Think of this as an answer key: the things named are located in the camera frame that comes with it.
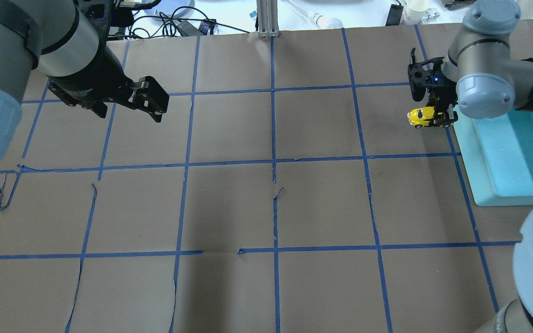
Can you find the aluminium frame post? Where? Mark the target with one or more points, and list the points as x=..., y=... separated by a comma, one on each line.
x=267, y=22

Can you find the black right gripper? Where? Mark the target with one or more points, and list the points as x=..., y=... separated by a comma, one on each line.
x=443, y=102

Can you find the white paper cup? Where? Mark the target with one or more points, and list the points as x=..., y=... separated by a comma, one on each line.
x=414, y=11

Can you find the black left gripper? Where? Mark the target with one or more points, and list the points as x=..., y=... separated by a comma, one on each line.
x=96, y=71

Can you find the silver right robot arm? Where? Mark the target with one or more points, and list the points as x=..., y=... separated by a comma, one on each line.
x=488, y=96

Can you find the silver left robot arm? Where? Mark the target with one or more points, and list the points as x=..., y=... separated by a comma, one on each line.
x=66, y=41

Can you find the blue plate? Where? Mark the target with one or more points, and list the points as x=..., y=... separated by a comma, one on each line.
x=177, y=8

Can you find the turquoise plastic storage bin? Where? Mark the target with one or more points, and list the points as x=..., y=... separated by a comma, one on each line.
x=498, y=157

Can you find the yellow toy beetle car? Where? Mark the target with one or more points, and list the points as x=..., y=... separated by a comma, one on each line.
x=421, y=117

